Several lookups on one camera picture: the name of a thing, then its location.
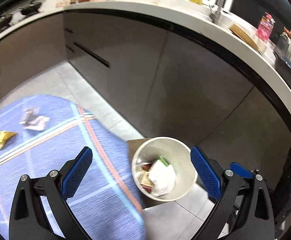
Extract grey kitchen countertop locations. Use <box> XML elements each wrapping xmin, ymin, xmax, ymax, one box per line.
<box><xmin>0</xmin><ymin>1</ymin><xmax>291</xmax><ymax>107</ymax></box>

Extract black pot on counter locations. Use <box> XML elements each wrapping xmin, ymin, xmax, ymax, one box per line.
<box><xmin>274</xmin><ymin>52</ymin><xmax>291</xmax><ymax>90</ymax></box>

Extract pink package on counter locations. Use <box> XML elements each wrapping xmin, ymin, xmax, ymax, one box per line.
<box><xmin>256</xmin><ymin>12</ymin><xmax>275</xmax><ymax>42</ymax></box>

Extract amoxicillin capsules box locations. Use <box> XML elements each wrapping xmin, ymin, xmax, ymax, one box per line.
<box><xmin>139</xmin><ymin>171</ymin><xmax>154</xmax><ymax>193</ymax></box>

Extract crumpled silver foil wrapper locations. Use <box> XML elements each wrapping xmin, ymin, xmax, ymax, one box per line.
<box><xmin>19</xmin><ymin>108</ymin><xmax>49</xmax><ymax>132</ymax></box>

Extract white trash bin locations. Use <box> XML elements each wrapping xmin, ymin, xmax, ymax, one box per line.
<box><xmin>131</xmin><ymin>137</ymin><xmax>198</xmax><ymax>202</ymax></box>

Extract kitchen base cabinets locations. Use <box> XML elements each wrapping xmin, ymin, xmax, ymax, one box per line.
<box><xmin>0</xmin><ymin>11</ymin><xmax>291</xmax><ymax>196</ymax></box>

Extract white green medicine box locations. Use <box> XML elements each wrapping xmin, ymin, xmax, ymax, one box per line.
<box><xmin>158</xmin><ymin>156</ymin><xmax>169</xmax><ymax>167</ymax></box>

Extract black wok left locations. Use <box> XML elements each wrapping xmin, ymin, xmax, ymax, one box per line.
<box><xmin>0</xmin><ymin>14</ymin><xmax>13</xmax><ymax>31</ymax></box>

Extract yellow crumpled wrapper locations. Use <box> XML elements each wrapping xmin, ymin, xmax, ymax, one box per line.
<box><xmin>0</xmin><ymin>131</ymin><xmax>17</xmax><ymax>150</ymax></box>

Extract black wok right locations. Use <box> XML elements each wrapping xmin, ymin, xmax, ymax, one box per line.
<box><xmin>19</xmin><ymin>0</ymin><xmax>42</xmax><ymax>16</ymax></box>

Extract blue plaid tablecloth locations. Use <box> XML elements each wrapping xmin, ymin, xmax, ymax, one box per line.
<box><xmin>0</xmin><ymin>95</ymin><xmax>146</xmax><ymax>239</ymax></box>

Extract black wok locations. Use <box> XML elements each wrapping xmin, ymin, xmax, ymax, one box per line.
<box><xmin>19</xmin><ymin>0</ymin><xmax>42</xmax><ymax>16</ymax></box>
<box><xmin>0</xmin><ymin>14</ymin><xmax>13</xmax><ymax>31</ymax></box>

